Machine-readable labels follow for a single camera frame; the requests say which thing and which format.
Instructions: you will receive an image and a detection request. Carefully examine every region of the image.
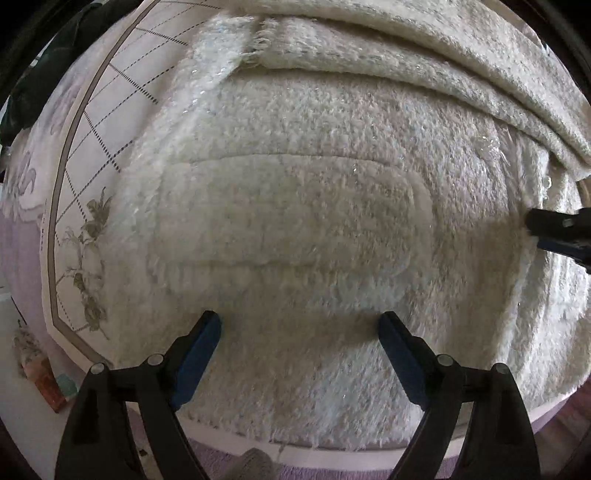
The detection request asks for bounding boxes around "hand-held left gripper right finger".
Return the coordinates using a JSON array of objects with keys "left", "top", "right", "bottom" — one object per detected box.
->
[{"left": 378, "top": 311, "right": 541, "bottom": 480}]

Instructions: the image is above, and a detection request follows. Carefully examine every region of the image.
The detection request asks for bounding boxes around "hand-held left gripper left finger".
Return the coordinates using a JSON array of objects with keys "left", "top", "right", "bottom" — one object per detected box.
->
[{"left": 55, "top": 311, "right": 221, "bottom": 480}]

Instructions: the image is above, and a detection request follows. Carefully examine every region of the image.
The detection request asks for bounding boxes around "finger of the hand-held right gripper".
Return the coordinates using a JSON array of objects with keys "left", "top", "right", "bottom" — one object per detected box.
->
[{"left": 525, "top": 208, "right": 591, "bottom": 274}]

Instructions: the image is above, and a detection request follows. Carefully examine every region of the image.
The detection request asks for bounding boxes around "cream fluffy garment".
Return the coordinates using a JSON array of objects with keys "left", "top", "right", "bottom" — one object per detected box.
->
[{"left": 104, "top": 0, "right": 591, "bottom": 450}]

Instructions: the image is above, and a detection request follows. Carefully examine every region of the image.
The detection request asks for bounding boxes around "orange box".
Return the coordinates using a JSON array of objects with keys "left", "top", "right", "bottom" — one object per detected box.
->
[{"left": 31, "top": 364, "right": 66, "bottom": 412}]

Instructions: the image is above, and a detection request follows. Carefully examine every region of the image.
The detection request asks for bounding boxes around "pale floral pouch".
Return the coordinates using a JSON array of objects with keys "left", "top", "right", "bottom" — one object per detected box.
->
[{"left": 13, "top": 323, "right": 48, "bottom": 372}]

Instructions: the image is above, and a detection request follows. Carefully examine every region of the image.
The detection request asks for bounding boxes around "white diamond-print bed mat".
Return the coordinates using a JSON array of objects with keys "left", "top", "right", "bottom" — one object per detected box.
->
[{"left": 39, "top": 0, "right": 573, "bottom": 467}]

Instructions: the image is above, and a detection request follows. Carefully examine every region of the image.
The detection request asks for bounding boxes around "dark green garment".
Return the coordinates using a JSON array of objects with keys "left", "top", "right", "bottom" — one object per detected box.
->
[{"left": 0, "top": 0, "right": 125, "bottom": 145}]

